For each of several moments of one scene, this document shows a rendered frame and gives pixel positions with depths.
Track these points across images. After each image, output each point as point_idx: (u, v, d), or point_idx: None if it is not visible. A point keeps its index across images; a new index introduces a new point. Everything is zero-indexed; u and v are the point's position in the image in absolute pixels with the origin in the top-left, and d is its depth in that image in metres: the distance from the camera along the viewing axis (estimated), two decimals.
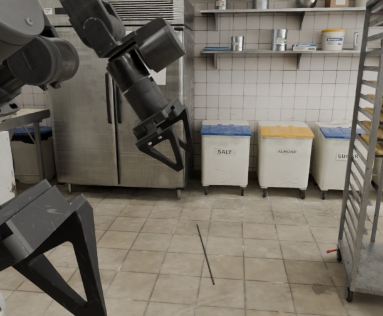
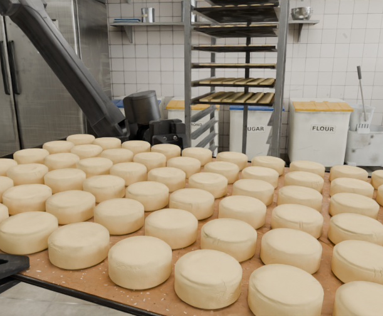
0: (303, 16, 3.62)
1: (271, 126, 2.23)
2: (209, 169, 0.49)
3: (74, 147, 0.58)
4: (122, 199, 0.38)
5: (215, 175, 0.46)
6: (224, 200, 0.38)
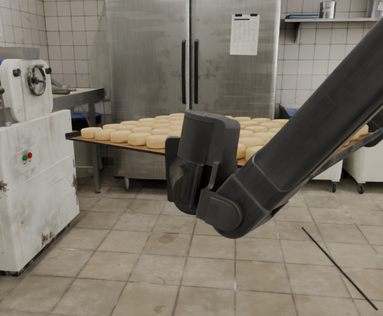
0: None
1: None
2: None
3: None
4: (246, 124, 0.83)
5: None
6: None
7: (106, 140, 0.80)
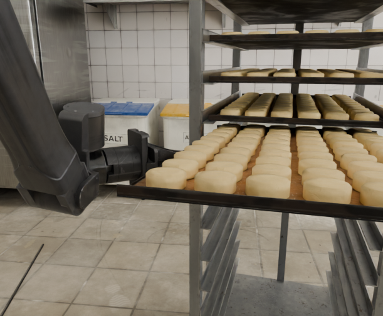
0: None
1: None
2: (254, 141, 0.67)
3: (228, 167, 0.46)
4: (338, 150, 0.59)
5: (268, 139, 0.68)
6: (310, 138, 0.69)
7: None
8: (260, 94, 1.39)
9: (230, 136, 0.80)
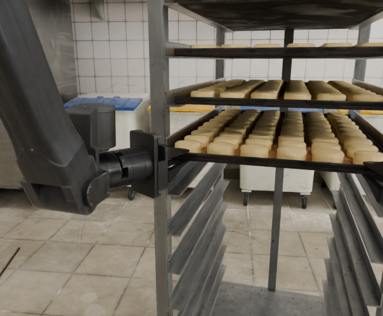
0: None
1: None
2: (249, 122, 0.89)
3: (229, 140, 0.68)
4: (309, 128, 0.81)
5: (261, 121, 0.90)
6: (293, 120, 0.91)
7: None
8: None
9: (232, 118, 1.02)
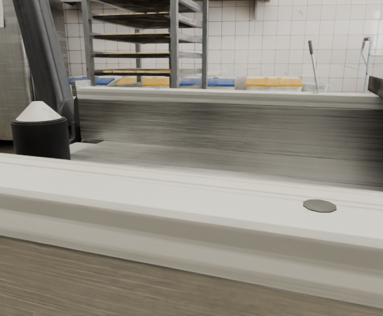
0: None
1: None
2: (141, 69, 2.06)
3: (122, 70, 1.84)
4: (162, 69, 1.97)
5: None
6: None
7: None
8: None
9: None
